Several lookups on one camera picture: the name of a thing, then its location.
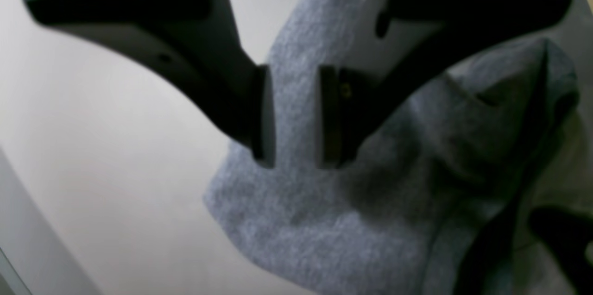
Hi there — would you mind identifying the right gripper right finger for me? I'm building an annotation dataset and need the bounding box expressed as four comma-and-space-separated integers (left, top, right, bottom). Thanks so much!
317, 0, 572, 169

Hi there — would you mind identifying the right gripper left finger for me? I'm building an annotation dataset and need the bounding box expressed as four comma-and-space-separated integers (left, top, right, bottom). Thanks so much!
24, 0, 276, 168

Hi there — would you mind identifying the grey T-shirt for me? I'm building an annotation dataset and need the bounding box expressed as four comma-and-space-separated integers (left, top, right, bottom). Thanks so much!
204, 0, 580, 295

